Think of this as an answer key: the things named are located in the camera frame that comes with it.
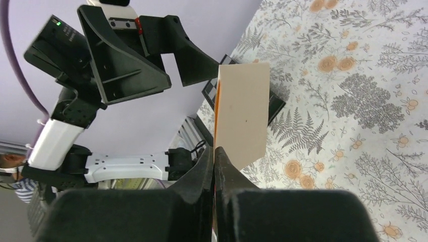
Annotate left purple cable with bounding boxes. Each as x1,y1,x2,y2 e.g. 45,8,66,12
0,0,50,128

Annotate floral patterned table mat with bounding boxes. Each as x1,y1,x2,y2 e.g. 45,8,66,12
196,0,428,242

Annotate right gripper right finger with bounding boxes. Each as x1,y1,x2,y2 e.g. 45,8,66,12
214,147,379,241

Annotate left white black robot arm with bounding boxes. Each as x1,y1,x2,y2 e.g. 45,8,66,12
17,1,222,154

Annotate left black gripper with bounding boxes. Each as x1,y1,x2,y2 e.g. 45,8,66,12
77,1,219,105

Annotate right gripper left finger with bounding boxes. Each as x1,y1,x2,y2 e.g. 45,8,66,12
36,147,213,241

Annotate person in striped shirt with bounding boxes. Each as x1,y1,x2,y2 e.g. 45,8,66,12
1,154,38,204

